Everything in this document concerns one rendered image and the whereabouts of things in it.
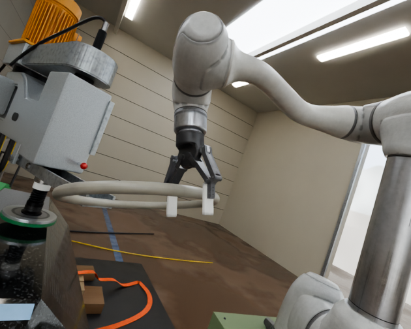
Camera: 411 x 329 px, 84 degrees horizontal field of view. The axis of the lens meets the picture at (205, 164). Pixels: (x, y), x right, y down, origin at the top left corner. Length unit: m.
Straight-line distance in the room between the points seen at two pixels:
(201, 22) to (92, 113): 0.86
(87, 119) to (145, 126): 5.17
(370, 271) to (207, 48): 0.60
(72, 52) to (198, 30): 0.86
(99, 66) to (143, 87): 5.27
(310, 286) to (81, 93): 1.17
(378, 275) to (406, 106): 0.39
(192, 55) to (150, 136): 5.95
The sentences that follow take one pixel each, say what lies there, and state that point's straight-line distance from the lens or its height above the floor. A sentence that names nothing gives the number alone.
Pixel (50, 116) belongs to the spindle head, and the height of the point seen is 1.34.
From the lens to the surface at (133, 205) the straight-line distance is 0.98.
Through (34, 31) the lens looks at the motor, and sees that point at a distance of 1.90.
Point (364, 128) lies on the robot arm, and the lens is 0.79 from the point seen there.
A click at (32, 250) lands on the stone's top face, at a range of 1.16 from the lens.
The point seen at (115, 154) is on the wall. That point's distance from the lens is 6.25.
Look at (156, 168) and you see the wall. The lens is 6.50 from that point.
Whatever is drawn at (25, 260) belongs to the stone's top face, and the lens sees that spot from 1.08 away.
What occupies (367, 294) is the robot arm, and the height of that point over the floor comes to 1.19.
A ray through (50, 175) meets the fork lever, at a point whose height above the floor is 1.11.
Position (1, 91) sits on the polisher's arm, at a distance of 1.80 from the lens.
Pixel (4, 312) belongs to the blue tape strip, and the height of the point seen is 0.80.
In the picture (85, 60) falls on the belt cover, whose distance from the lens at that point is 1.22.
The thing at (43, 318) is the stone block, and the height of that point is 0.78.
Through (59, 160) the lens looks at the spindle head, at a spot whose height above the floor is 1.17.
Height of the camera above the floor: 1.32
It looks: 3 degrees up
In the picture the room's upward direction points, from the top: 20 degrees clockwise
